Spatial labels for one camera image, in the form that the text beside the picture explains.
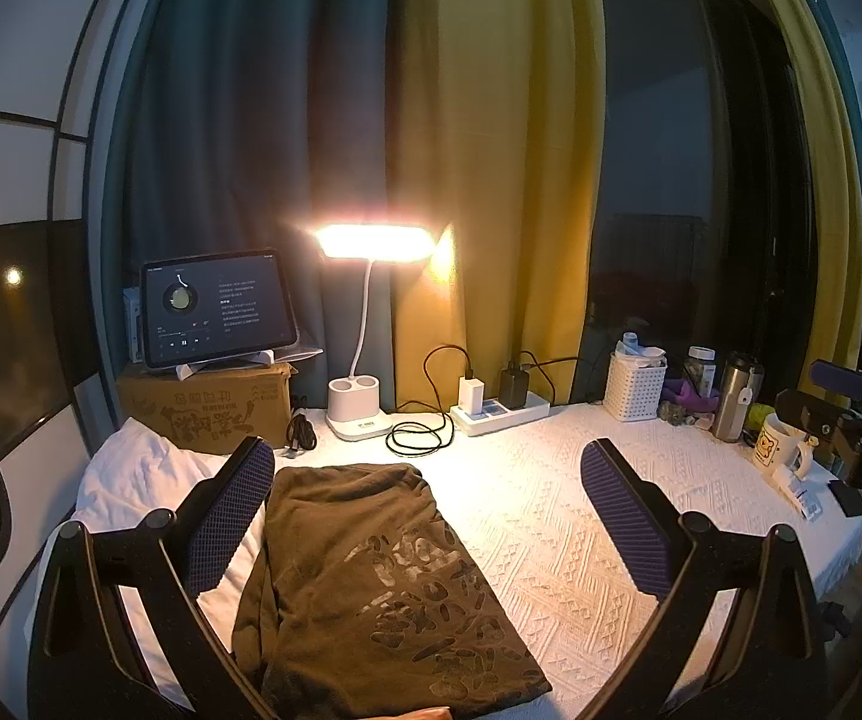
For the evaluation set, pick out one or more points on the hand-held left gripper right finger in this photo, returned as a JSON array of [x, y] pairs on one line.
[[626, 517]]

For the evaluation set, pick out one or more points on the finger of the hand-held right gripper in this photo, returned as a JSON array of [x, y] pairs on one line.
[[843, 379], [809, 412]]

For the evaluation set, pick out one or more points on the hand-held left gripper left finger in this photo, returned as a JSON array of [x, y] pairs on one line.
[[228, 510]]

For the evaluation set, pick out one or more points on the dark brown printed t-shirt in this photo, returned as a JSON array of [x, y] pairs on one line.
[[371, 585]]

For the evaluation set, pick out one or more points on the white mug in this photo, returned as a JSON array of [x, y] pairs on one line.
[[779, 446]]

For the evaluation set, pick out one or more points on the yellow-green ball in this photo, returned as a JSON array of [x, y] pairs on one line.
[[759, 415]]

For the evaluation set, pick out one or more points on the black phone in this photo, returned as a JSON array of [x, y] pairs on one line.
[[849, 497]]

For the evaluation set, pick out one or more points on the steel thermos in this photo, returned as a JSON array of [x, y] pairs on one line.
[[734, 397]]

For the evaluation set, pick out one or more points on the white packet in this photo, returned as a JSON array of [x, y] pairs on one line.
[[802, 495]]

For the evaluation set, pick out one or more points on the white textured bedspread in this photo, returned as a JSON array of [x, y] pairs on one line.
[[551, 480]]

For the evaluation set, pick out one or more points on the white folded cloth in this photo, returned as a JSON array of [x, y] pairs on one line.
[[138, 472]]

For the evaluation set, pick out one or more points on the brown cardboard box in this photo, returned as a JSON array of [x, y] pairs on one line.
[[206, 409]]

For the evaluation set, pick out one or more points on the grey fuzzy lump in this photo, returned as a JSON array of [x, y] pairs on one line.
[[674, 412]]

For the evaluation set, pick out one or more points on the glass jar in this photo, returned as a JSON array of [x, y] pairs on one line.
[[700, 371]]

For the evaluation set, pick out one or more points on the purple cloth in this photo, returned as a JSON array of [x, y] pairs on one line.
[[689, 396]]

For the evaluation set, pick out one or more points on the white plastic basket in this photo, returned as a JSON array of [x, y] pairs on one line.
[[633, 390]]

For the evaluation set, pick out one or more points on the white tablet stand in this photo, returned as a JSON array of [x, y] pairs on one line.
[[251, 361]]

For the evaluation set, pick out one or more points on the white power strip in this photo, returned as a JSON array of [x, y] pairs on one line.
[[506, 416]]

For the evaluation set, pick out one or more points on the white desk lamp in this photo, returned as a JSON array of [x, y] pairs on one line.
[[356, 405]]

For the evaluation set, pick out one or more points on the black charger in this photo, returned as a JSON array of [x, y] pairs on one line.
[[513, 388]]

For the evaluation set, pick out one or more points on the white charger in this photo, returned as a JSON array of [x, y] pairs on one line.
[[472, 394]]

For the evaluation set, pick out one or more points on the black tablet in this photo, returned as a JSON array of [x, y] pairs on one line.
[[213, 307]]

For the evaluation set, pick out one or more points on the yellow curtain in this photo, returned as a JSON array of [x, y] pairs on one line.
[[813, 165], [498, 165]]

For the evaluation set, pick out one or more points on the teal curtain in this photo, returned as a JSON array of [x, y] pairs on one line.
[[251, 127]]

